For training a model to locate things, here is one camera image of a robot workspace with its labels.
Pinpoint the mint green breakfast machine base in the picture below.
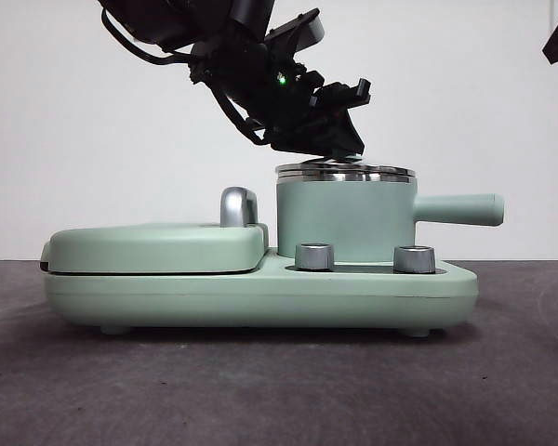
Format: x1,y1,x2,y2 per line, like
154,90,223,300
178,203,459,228
43,247,480,337

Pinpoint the glass lid with green knob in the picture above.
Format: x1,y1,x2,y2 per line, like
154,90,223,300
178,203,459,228
275,150,418,182

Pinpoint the mint green griddle cover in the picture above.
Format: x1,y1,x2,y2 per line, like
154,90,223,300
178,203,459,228
39,187,272,276

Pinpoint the pale grey left wrist camera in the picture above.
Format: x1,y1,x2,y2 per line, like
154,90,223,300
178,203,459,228
264,7,327,52

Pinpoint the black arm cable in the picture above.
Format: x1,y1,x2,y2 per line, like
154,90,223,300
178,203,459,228
210,86,267,146
100,7,193,67

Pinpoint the silver control knob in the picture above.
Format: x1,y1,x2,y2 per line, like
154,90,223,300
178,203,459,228
295,242,337,272
392,244,438,275

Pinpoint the mint green handled pot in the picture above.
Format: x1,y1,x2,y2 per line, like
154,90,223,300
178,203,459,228
274,175,506,261

